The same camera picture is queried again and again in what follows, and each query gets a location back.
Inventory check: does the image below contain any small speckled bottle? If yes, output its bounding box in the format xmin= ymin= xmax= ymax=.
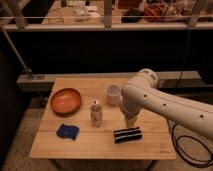
xmin=90 ymin=100 xmax=103 ymax=127

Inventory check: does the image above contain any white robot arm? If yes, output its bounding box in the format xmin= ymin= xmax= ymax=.
xmin=120 ymin=68 xmax=213 ymax=140

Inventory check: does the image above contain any black white striped cloth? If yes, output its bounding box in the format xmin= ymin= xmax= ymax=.
xmin=113 ymin=127 xmax=142 ymax=144

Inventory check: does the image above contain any translucent plastic cup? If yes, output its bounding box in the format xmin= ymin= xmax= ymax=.
xmin=106 ymin=84 xmax=121 ymax=106

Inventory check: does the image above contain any wooden table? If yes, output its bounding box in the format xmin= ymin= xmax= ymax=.
xmin=30 ymin=78 xmax=176 ymax=160

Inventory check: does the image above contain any orange bowl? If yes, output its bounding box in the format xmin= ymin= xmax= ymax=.
xmin=50 ymin=88 xmax=81 ymax=115

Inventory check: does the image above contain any blue cloth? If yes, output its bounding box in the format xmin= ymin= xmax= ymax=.
xmin=56 ymin=124 xmax=80 ymax=140

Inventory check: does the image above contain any grey base ledge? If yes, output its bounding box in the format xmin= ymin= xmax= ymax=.
xmin=16 ymin=71 xmax=203 ymax=92

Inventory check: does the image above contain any metal diagonal pole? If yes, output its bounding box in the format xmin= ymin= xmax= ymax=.
xmin=0 ymin=26 xmax=32 ymax=77

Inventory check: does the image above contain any black cable on floor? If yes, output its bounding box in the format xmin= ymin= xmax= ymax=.
xmin=168 ymin=121 xmax=213 ymax=169

